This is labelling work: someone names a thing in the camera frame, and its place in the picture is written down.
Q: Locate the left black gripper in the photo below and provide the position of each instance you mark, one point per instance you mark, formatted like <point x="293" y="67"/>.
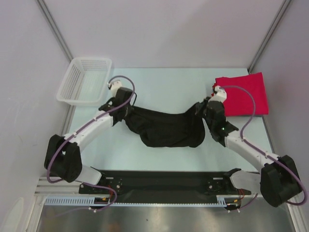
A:
<point x="110" y="99"/>

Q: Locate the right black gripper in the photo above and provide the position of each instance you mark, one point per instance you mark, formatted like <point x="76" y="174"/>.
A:
<point x="205" y="109"/>

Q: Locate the black t shirt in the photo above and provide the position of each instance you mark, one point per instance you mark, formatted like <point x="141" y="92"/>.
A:
<point x="158" y="129"/>

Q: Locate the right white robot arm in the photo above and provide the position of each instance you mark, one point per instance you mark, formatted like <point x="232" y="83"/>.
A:
<point x="276" y="179"/>

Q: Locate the red folded t shirt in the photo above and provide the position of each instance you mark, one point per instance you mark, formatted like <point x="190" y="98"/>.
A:
<point x="214" y="90"/>

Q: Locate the pink folded t shirt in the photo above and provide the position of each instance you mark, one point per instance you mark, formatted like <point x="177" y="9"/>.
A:
<point x="244" y="94"/>

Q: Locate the white plastic basket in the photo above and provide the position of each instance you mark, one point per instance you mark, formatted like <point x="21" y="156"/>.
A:
<point x="85" y="81"/>

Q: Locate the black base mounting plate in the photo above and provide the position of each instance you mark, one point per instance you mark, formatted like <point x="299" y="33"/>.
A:
<point x="155" y="183"/>

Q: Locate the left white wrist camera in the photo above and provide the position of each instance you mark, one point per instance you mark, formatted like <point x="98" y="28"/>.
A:
<point x="113" y="85"/>

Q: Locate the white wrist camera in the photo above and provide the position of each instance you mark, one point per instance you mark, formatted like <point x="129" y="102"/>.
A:
<point x="113" y="85"/>
<point x="221" y="95"/>

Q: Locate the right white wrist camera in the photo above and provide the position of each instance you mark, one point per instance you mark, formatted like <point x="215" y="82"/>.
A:
<point x="221" y="95"/>

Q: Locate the white slotted cable duct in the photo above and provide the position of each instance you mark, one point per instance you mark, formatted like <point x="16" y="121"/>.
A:
<point x="134" y="200"/>

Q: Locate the left aluminium frame post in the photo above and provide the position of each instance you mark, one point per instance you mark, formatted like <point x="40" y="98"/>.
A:
<point x="51" y="22"/>

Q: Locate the aluminium frame post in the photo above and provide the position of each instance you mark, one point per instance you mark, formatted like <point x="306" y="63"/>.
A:
<point x="51" y="22"/>
<point x="270" y="32"/>

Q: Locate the aluminium front rail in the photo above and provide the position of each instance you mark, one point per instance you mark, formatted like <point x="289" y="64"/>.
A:
<point x="61" y="188"/>

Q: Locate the right aluminium frame post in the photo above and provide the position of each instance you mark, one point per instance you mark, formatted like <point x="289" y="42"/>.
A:
<point x="270" y="32"/>

